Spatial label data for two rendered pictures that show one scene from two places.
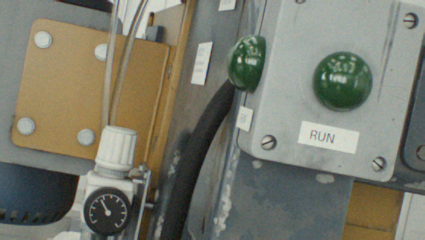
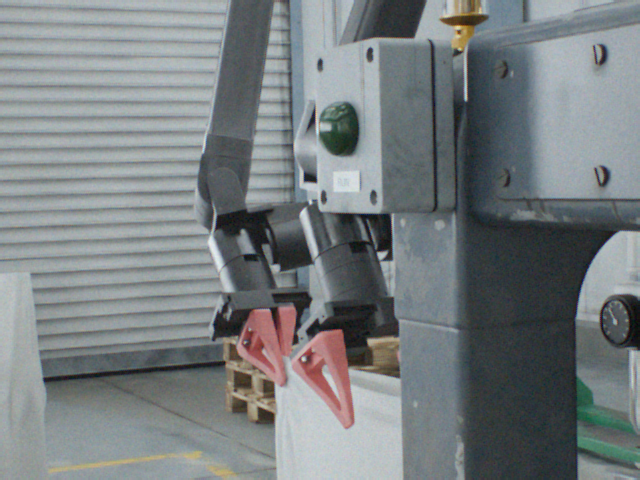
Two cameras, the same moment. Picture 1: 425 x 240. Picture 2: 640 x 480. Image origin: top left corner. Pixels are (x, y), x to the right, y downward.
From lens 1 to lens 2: 74 cm
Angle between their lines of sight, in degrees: 75
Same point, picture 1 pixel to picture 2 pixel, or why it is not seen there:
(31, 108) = not seen: outside the picture
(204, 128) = not seen: hidden behind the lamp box
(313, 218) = (438, 267)
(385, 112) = (369, 146)
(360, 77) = (324, 121)
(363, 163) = (366, 199)
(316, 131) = (340, 178)
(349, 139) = (355, 179)
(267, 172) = (408, 228)
